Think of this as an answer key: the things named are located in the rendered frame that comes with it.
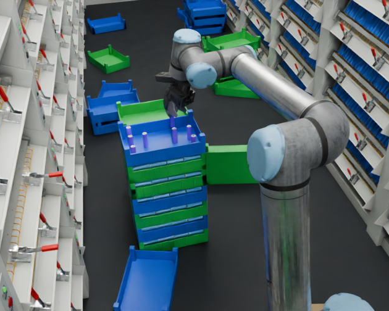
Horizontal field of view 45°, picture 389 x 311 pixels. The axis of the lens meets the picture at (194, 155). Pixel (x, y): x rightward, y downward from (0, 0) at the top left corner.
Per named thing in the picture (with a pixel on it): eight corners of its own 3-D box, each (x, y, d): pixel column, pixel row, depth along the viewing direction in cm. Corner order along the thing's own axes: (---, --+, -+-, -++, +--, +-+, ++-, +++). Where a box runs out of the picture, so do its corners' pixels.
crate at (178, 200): (194, 171, 205) (194, 157, 201) (207, 200, 190) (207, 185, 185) (127, 184, 200) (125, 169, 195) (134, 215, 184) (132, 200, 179)
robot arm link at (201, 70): (225, 63, 145) (210, 41, 152) (189, 71, 142) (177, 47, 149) (222, 86, 152) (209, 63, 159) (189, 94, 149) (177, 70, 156)
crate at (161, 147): (192, 125, 191) (191, 108, 187) (205, 153, 175) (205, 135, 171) (120, 137, 186) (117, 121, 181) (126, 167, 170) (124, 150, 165)
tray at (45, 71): (55, 62, 197) (61, 31, 190) (46, 140, 149) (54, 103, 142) (5, 51, 190) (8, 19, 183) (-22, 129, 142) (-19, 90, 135)
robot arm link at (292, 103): (377, 118, 100) (246, 37, 155) (326, 131, 97) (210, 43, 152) (371, 163, 106) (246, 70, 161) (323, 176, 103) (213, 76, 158)
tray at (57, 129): (65, 102, 209) (70, 75, 202) (59, 187, 160) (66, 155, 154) (17, 93, 202) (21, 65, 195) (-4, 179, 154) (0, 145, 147)
